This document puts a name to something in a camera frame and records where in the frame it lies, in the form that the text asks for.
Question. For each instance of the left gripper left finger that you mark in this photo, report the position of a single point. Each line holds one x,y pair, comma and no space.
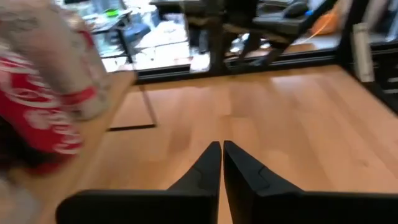
199,186

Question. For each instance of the tall Celsius Peach Vibe can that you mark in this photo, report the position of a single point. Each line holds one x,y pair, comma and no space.
46,46

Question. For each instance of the red Coca-Cola can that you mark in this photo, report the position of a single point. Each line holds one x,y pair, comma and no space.
31,124

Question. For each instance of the white cylinder post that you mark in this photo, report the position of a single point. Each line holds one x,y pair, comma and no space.
363,53

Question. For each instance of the black vertical frame post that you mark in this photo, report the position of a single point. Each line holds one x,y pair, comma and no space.
346,31

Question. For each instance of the small green object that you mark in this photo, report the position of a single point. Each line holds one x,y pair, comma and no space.
112,13

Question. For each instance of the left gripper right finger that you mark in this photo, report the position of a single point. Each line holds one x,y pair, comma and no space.
248,186

